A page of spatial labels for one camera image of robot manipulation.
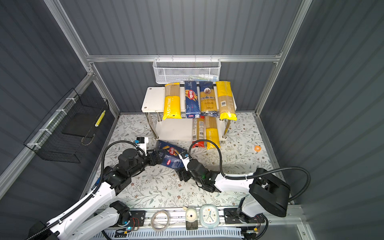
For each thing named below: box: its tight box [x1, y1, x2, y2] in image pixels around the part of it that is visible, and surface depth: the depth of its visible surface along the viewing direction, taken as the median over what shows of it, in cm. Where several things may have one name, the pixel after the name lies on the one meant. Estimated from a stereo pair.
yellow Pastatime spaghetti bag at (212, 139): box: [205, 116, 221, 150], surface depth 101 cm
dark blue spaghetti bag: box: [199, 81, 220, 118], surface depth 78 cm
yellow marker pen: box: [94, 110, 106, 127], surface depth 81 cm
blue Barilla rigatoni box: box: [155, 140, 186, 170], surface depth 82 cm
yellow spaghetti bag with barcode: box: [215, 81, 238, 121], surface depth 76 cm
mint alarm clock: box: [200, 204, 220, 229], surface depth 74 cm
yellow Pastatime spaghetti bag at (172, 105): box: [162, 82, 182, 121], surface depth 78 cm
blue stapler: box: [91, 176, 101, 190], surface depth 85 cm
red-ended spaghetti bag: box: [192, 116, 206, 149], surface depth 101 cm
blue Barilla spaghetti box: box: [184, 81, 201, 119], surface depth 76 cm
